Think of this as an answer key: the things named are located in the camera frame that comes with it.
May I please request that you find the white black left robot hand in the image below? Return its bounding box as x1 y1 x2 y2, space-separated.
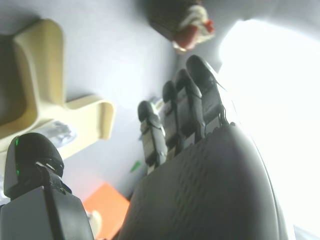
0 54 291 240

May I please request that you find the cream plastic dustpan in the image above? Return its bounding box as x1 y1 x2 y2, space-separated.
0 18 117 161

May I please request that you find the orange foam block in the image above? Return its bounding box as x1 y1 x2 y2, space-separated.
81 182 131 240

